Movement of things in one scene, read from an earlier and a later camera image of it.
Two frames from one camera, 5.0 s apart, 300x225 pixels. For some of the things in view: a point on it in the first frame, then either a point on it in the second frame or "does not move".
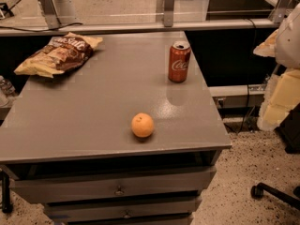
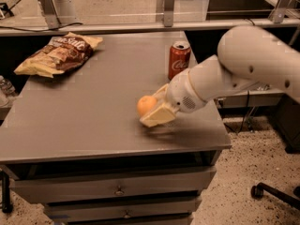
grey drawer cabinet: [132, 137] does not move
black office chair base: [257, 192] does not move
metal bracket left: [49, 8] does not move
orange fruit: [142, 125] -> [145, 104]
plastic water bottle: [6, 87] does not move
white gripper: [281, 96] -> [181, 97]
